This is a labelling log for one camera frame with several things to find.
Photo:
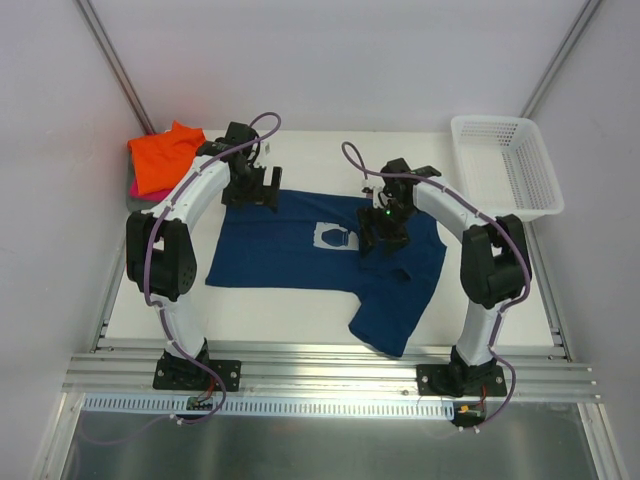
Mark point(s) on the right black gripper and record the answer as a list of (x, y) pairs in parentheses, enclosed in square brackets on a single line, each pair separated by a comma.
[(382, 228)]

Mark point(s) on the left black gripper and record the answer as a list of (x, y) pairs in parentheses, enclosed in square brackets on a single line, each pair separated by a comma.
[(255, 189)]

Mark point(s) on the blue t-shirt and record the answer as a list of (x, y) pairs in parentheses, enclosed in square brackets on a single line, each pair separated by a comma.
[(312, 242)]

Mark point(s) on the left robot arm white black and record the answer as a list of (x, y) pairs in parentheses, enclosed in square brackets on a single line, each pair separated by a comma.
[(160, 256)]

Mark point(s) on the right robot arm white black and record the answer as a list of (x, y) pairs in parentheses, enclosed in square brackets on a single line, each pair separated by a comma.
[(495, 271)]

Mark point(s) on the orange folded t-shirt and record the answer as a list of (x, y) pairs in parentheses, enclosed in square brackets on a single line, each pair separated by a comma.
[(161, 160)]

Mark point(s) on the grey folded t-shirt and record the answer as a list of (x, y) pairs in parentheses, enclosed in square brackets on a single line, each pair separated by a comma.
[(134, 203)]

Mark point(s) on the white plastic basket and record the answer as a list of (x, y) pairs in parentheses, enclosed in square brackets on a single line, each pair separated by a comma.
[(503, 166)]

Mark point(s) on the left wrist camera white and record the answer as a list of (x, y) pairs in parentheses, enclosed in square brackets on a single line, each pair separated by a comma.
[(263, 158)]

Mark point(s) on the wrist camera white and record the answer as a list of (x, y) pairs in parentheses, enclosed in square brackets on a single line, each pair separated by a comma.
[(263, 158), (373, 194)]

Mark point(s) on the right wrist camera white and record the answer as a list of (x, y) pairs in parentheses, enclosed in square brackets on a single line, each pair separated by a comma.
[(373, 194)]

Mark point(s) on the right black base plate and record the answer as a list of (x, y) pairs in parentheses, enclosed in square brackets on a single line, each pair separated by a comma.
[(457, 381)]

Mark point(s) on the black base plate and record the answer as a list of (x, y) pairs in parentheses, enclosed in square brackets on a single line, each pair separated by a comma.
[(173, 373), (457, 381)]

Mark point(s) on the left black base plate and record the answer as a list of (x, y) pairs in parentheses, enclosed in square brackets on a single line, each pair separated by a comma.
[(173, 373)]

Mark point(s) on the aluminium mounting rail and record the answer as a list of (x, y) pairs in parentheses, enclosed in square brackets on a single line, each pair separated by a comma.
[(330, 370)]

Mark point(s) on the white slotted cable duct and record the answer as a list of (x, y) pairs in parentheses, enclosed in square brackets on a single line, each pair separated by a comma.
[(270, 406)]

